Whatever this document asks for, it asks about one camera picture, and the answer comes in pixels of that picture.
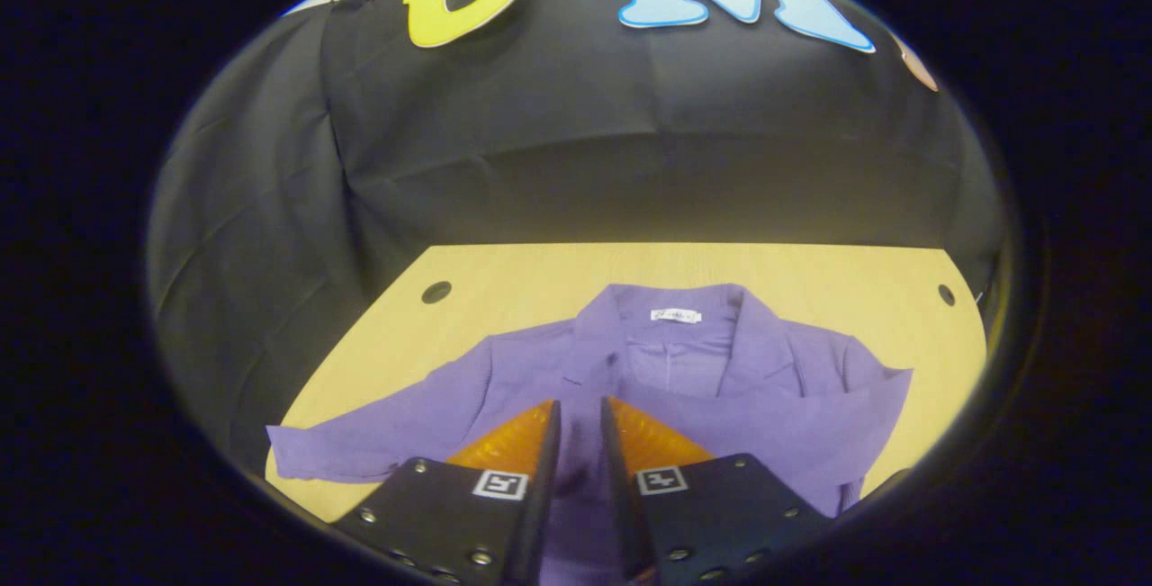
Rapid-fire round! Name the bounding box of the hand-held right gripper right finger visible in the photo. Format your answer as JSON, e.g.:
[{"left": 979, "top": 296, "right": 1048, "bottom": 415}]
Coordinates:
[{"left": 600, "top": 395, "right": 833, "bottom": 586}]

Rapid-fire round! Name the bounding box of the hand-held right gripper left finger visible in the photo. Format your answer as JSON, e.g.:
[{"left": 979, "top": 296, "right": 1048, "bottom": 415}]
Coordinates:
[{"left": 331, "top": 400, "right": 563, "bottom": 586}]

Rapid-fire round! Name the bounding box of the purple button shirt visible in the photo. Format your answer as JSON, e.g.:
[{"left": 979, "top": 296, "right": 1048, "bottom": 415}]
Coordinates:
[{"left": 265, "top": 283, "right": 914, "bottom": 586}]

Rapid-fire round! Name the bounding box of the black backdrop cloth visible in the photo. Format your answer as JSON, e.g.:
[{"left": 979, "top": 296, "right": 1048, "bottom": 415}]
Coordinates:
[{"left": 148, "top": 0, "right": 1009, "bottom": 479}]

